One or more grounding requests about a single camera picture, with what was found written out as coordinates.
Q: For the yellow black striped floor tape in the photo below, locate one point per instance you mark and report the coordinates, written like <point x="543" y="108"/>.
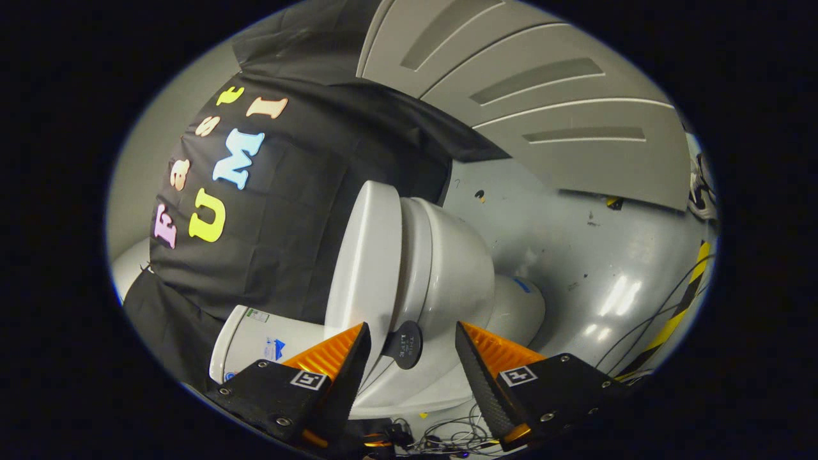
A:
<point x="677" y="313"/>

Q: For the black backdrop cloth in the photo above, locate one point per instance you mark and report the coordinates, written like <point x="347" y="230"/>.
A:
<point x="294" y="230"/>

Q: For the grey panelled door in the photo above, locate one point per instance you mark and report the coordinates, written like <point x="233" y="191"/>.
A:
<point x="543" y="96"/>

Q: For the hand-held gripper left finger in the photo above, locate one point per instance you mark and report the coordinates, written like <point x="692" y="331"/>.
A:
<point x="348" y="383"/>

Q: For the white toilet bowl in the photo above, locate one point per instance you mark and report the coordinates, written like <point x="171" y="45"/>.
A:
<point x="460" y="268"/>

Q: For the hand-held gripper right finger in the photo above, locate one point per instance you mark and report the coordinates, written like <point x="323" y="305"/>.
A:
<point x="482" y="383"/>

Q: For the black round lid tab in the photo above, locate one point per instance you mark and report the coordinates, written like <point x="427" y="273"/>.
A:
<point x="408" y="348"/>

